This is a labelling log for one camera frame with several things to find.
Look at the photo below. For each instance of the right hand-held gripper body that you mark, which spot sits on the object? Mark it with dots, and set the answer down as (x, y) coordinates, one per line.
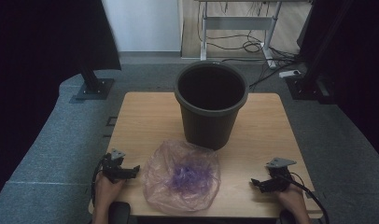
(279, 179)

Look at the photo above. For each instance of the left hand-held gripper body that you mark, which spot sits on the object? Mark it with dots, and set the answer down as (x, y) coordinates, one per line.
(111, 166)

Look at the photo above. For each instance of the translucent pink plastic bag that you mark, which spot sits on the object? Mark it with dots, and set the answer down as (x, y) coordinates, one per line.
(178, 186)

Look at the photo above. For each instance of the black plastic bin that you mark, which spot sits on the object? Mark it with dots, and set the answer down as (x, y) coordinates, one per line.
(207, 130)

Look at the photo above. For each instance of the person's left hand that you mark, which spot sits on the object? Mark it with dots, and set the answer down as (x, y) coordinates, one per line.
(107, 189)

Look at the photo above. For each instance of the person's right hand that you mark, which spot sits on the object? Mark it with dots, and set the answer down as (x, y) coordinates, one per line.
(291, 199)

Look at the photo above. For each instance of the black armrest pad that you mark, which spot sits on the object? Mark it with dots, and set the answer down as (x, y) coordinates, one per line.
(119, 213)
(284, 217)

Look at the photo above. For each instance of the black stand base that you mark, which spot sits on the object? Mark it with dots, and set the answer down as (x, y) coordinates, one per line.
(302, 90)

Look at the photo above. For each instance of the white power strip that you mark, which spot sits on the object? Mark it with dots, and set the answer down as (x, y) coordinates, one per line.
(289, 73)

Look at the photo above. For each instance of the black curtain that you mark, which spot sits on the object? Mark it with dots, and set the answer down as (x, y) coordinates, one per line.
(365, 62)
(38, 46)

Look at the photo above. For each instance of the black floor socket frame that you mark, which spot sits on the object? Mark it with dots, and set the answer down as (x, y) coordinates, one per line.
(111, 121)

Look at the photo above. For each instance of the black stand with base plate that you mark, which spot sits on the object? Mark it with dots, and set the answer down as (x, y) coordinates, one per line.
(95, 90)

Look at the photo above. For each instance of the gray metal desk frame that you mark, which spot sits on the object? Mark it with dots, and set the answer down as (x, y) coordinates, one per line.
(237, 23)

